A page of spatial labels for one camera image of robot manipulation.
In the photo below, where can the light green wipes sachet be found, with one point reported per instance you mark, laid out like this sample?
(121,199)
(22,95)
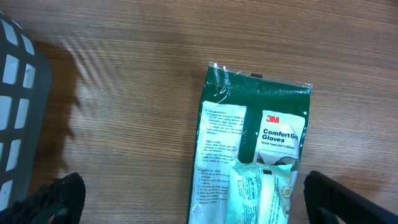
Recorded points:
(258,193)

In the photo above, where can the dark grey mesh basket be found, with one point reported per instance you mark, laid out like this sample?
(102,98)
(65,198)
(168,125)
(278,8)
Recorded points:
(26,77)

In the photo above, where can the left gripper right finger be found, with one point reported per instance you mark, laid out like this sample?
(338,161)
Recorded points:
(327,201)

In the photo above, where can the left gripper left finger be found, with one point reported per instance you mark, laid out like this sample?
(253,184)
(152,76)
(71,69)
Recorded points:
(61,202)

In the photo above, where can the green 3M gloves package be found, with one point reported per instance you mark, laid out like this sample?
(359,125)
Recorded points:
(250,118)

